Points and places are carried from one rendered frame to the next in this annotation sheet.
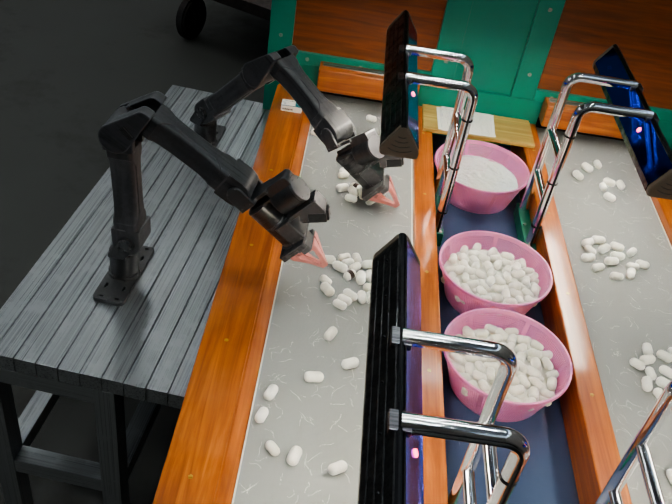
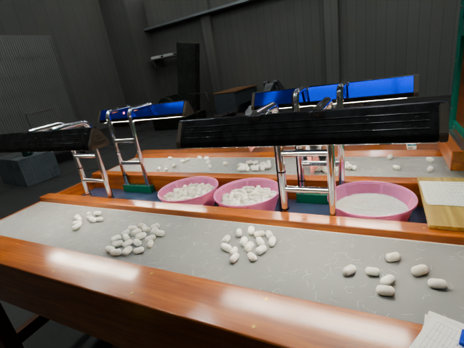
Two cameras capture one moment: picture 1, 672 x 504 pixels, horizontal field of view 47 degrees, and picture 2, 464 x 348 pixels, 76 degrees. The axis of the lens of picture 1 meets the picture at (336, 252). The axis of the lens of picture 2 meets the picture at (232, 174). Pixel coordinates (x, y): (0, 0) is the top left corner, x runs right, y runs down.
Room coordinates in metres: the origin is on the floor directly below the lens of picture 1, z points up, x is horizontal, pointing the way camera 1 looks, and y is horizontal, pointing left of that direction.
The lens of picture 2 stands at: (1.92, -1.32, 1.23)
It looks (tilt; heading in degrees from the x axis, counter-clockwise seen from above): 20 degrees down; 120
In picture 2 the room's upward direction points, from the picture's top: 9 degrees counter-clockwise
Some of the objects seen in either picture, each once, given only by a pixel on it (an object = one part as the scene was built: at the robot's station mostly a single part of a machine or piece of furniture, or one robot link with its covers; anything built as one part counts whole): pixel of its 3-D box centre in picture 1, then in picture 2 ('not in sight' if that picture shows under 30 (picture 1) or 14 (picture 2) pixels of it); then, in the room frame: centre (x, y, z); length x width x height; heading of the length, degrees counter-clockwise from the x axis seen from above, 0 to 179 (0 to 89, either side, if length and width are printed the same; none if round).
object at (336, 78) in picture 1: (368, 83); (453, 148); (2.12, -0.01, 0.83); 0.30 x 0.06 x 0.07; 92
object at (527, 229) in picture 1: (579, 171); (299, 182); (1.69, -0.56, 0.90); 0.20 x 0.19 x 0.45; 2
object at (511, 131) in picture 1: (477, 125); (451, 200); (2.08, -0.35, 0.77); 0.33 x 0.15 x 0.01; 92
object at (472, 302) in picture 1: (490, 281); (248, 201); (1.42, -0.37, 0.72); 0.27 x 0.27 x 0.10
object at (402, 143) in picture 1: (402, 74); (326, 93); (1.68, -0.08, 1.08); 0.62 x 0.08 x 0.07; 2
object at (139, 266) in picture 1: (124, 261); not in sight; (1.29, 0.46, 0.71); 0.20 x 0.07 x 0.08; 176
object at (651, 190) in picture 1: (637, 112); (288, 127); (1.70, -0.64, 1.08); 0.62 x 0.08 x 0.07; 2
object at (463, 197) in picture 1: (478, 179); (369, 209); (1.86, -0.36, 0.72); 0.27 x 0.27 x 0.10
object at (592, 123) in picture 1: (592, 118); not in sight; (2.14, -0.69, 0.83); 0.30 x 0.06 x 0.07; 92
